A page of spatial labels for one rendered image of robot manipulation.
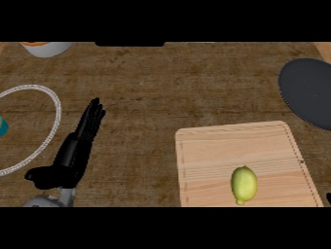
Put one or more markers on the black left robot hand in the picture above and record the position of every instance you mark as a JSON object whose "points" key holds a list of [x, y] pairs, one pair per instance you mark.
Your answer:
{"points": [[73, 155]]}

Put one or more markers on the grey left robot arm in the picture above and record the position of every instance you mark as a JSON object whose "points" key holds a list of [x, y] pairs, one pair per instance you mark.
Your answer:
{"points": [[54, 200]]}

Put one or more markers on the yellow-green lemon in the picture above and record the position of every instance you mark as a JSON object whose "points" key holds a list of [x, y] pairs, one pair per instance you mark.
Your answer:
{"points": [[245, 185]]}

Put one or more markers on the pale wooden cutting board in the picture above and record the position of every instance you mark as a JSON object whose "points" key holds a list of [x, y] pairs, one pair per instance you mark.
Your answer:
{"points": [[243, 162]]}

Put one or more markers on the dark grey pan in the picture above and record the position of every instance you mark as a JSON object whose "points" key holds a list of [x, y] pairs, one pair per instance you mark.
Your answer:
{"points": [[317, 94]]}

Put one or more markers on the white cup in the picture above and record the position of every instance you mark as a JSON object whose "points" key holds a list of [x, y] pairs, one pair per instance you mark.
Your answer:
{"points": [[47, 48]]}

